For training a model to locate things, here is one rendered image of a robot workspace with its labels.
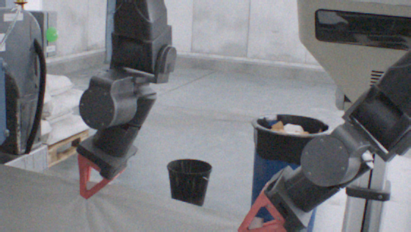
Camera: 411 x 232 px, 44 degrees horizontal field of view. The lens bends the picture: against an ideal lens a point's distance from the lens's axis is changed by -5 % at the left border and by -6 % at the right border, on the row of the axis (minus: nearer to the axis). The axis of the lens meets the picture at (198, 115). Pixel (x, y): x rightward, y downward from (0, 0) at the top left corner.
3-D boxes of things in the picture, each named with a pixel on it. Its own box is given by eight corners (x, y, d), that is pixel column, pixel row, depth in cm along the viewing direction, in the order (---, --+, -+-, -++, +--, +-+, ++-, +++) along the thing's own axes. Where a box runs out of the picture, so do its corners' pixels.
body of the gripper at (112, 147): (73, 153, 75) (93, 111, 72) (100, 136, 84) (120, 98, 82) (109, 178, 74) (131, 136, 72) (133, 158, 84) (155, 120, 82)
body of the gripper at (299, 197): (263, 196, 64) (310, 162, 62) (278, 172, 74) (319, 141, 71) (294, 236, 64) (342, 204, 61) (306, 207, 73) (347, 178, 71)
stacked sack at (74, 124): (93, 131, 455) (94, 114, 451) (51, 152, 394) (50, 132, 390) (53, 125, 468) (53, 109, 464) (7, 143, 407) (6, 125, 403)
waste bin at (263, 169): (324, 215, 334) (337, 119, 319) (314, 250, 287) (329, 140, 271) (253, 204, 349) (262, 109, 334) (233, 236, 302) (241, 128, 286)
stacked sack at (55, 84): (77, 91, 440) (77, 74, 436) (48, 100, 400) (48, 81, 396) (15, 84, 461) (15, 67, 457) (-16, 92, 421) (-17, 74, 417)
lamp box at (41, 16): (56, 56, 102) (57, 10, 100) (43, 59, 98) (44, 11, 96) (27, 53, 104) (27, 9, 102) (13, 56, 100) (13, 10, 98)
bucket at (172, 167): (216, 198, 356) (218, 162, 350) (202, 215, 328) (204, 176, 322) (175, 191, 365) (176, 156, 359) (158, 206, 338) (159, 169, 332)
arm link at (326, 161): (424, 133, 62) (376, 87, 65) (412, 131, 52) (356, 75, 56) (358, 200, 66) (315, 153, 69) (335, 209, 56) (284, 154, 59)
